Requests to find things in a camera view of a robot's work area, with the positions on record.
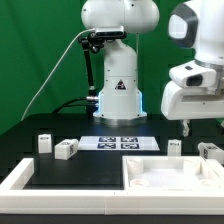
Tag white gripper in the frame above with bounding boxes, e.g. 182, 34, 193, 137
161, 64, 224, 137

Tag white square table top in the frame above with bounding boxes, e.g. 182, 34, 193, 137
122, 156, 224, 193

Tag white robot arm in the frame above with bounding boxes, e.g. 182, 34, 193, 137
81, 0, 224, 135

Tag white AprilTag base sheet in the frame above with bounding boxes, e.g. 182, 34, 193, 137
78, 136, 159, 151

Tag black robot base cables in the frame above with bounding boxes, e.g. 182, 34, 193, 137
53, 96, 96, 116

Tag grey camera on mount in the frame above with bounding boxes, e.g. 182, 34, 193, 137
95, 26, 127, 39

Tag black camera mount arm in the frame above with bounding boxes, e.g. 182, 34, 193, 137
78, 32, 106, 117

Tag white camera cable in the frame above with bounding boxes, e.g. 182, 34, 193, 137
20, 28, 97, 122

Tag white U-shaped obstacle frame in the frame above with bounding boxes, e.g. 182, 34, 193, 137
0, 158, 224, 215

